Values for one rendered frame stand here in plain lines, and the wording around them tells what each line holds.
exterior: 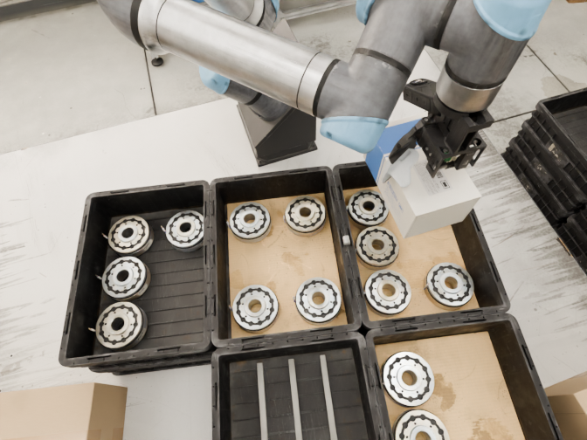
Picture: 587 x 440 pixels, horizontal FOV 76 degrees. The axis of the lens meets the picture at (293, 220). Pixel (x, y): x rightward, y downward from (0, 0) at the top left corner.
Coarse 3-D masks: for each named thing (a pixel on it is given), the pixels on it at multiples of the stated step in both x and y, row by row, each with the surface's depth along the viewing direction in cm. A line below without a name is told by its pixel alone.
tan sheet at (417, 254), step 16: (352, 192) 99; (368, 208) 97; (352, 224) 95; (384, 224) 95; (400, 240) 92; (416, 240) 92; (432, 240) 92; (448, 240) 92; (400, 256) 90; (416, 256) 90; (432, 256) 90; (448, 256) 90; (368, 272) 89; (400, 272) 89; (416, 272) 88; (416, 288) 87; (416, 304) 85; (432, 304) 85
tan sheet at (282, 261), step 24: (264, 240) 94; (288, 240) 94; (312, 240) 93; (240, 264) 91; (264, 264) 91; (288, 264) 91; (312, 264) 90; (336, 264) 90; (240, 288) 88; (288, 288) 88; (288, 312) 85; (240, 336) 83
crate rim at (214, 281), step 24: (312, 168) 91; (216, 192) 90; (216, 216) 86; (336, 216) 85; (216, 240) 83; (216, 264) 81; (216, 288) 78; (216, 312) 76; (216, 336) 74; (264, 336) 73; (288, 336) 73; (312, 336) 73
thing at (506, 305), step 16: (336, 176) 90; (336, 192) 88; (352, 240) 82; (480, 240) 81; (352, 256) 80; (352, 272) 79; (496, 272) 77; (496, 288) 76; (368, 320) 74; (384, 320) 74; (400, 320) 75; (416, 320) 74; (432, 320) 73
